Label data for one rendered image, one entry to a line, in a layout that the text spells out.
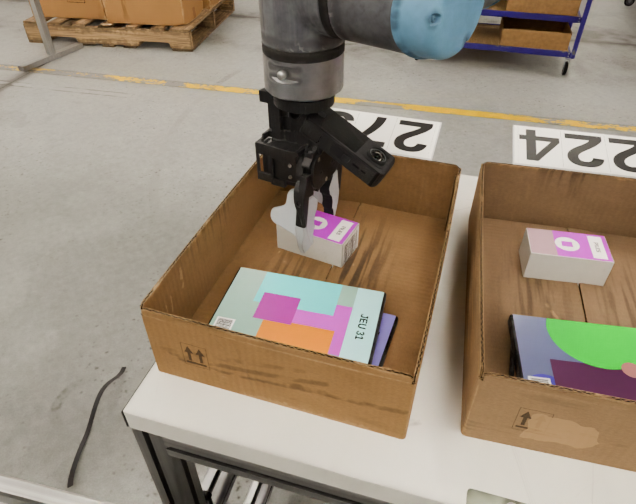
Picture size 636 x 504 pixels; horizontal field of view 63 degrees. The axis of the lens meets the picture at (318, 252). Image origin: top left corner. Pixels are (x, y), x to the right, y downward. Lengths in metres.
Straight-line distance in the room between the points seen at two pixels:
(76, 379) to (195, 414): 1.11
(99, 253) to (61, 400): 0.63
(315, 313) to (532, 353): 0.24
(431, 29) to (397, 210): 0.39
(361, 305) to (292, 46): 0.29
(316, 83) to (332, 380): 0.31
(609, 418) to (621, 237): 0.39
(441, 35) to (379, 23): 0.05
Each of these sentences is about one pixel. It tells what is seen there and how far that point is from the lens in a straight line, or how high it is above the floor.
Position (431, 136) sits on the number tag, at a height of 0.86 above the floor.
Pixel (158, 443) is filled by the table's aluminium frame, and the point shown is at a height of 0.70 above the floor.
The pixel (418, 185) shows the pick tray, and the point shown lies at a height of 0.81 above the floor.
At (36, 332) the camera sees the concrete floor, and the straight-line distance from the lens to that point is 1.85.
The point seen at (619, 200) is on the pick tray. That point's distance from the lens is 0.84.
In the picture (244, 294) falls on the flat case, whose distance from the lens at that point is 0.63.
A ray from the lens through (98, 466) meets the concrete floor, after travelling 1.48.
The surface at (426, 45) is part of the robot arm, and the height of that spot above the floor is 1.07.
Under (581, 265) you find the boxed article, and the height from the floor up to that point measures 0.79.
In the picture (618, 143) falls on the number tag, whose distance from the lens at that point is 0.88.
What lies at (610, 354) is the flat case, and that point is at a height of 0.78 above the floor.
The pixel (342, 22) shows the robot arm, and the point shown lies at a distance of 0.52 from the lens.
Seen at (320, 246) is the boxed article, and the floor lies 0.79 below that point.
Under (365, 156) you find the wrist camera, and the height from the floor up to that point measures 0.93.
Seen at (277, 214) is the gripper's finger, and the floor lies 0.83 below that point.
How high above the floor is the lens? 1.22
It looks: 40 degrees down
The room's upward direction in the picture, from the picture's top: straight up
